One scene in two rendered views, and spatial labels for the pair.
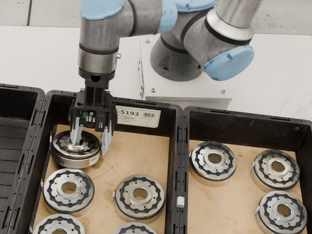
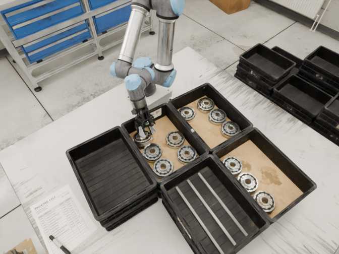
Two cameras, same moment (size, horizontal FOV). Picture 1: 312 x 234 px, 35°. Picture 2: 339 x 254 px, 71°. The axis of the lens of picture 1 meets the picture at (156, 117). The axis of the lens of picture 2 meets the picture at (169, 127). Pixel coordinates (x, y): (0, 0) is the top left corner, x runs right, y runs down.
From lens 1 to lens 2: 0.44 m
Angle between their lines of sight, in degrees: 18
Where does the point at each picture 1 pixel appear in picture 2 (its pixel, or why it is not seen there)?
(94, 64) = (140, 104)
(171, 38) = not seen: hidden behind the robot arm
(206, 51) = (162, 79)
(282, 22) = (147, 53)
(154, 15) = (149, 76)
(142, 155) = (163, 126)
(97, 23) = (136, 89)
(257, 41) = not seen: hidden behind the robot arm
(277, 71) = not seen: hidden behind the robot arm
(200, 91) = (161, 94)
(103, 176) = (157, 141)
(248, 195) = (203, 117)
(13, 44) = (75, 120)
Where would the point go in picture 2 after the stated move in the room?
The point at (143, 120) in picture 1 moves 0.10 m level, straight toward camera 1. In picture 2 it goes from (156, 115) to (165, 127)
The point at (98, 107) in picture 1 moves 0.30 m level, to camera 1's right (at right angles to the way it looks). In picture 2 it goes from (149, 118) to (200, 96)
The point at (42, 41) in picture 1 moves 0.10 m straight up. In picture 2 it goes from (85, 112) to (81, 102)
